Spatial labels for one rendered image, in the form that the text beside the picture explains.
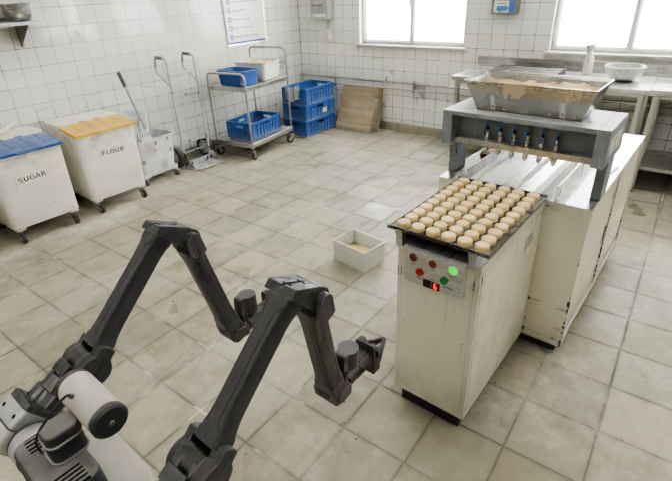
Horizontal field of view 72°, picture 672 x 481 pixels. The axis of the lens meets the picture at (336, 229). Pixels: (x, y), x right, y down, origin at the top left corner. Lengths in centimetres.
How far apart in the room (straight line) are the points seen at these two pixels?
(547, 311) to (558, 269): 25
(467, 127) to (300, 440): 163
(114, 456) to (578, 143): 198
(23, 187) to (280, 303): 352
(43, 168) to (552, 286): 367
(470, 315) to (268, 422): 104
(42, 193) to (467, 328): 347
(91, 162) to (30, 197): 54
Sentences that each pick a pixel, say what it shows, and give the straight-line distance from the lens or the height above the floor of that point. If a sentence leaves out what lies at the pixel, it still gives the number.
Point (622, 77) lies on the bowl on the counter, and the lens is 491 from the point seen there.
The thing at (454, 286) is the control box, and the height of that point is 75.
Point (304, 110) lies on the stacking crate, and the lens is 605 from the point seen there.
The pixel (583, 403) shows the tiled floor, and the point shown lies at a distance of 252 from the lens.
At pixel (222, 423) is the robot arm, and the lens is 95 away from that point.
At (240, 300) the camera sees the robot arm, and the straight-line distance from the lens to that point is 150.
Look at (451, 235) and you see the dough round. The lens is 169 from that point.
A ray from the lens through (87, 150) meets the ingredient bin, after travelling 444.
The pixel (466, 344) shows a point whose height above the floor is 49.
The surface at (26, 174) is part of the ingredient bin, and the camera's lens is 427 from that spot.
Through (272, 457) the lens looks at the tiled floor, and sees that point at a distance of 216.
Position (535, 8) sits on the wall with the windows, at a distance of 552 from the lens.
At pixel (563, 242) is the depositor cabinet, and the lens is 233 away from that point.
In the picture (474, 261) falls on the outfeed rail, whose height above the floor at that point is 88.
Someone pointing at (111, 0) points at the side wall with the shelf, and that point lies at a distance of 528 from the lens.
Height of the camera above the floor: 172
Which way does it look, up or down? 28 degrees down
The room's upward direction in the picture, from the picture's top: 2 degrees counter-clockwise
